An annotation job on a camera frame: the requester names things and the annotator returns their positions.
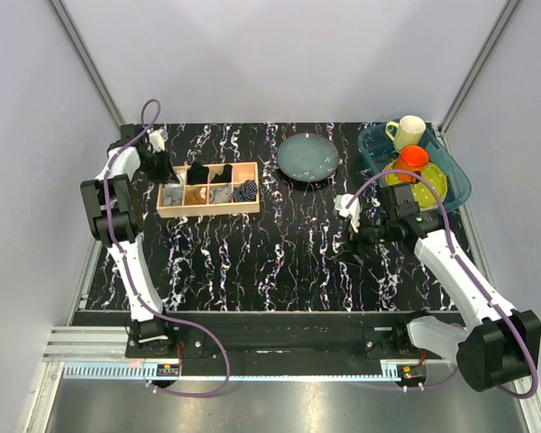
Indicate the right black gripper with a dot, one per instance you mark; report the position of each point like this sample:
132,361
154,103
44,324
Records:
359,240

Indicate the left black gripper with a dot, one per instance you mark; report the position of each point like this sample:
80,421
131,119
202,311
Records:
166,173

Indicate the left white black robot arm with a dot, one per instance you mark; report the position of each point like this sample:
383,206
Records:
115,219

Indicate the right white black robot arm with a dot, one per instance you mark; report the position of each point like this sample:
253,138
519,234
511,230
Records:
497,343

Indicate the grey rolled cloth left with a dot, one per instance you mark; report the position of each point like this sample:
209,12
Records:
172,196

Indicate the grey rolled cloth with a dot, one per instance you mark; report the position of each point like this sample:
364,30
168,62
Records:
172,196
220,194

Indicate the yellow-green dotted plate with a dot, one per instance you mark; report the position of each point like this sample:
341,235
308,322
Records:
421,193

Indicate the brown rolled cloth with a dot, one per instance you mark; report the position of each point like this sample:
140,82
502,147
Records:
195,196

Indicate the wooden divided organizer box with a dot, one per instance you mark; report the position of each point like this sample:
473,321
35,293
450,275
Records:
242,171

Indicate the small black rolled cloth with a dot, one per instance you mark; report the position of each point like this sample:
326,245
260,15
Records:
220,174

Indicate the orange mug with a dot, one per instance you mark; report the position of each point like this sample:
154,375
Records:
412,159

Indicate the grey rolled cloth middle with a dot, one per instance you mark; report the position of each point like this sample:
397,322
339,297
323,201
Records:
220,194

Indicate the teal transparent plastic bin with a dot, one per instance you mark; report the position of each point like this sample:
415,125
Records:
442,171

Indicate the navy striped rolled cloth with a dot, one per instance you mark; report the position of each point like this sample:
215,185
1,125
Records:
245,192

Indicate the pale yellow mug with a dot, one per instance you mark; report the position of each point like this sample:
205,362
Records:
407,131

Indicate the blue-green ceramic plate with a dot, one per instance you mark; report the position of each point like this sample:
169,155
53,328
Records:
307,158

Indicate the right connector box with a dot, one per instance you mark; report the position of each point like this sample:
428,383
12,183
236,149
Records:
412,375

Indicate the connector box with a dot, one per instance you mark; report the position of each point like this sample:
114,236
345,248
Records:
168,369
412,375

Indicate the left connector box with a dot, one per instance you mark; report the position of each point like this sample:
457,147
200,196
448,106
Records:
168,369

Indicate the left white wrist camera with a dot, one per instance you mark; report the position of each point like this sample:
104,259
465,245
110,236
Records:
157,140

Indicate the left aluminium frame post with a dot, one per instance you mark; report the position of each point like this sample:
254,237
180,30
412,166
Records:
79,47

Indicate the aluminium frame post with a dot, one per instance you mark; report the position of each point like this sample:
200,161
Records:
495,35
79,47

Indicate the front aluminium rail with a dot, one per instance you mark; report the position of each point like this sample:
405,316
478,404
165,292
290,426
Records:
85,345

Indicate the right aluminium frame post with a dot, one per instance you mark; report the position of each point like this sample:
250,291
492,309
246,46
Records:
495,35

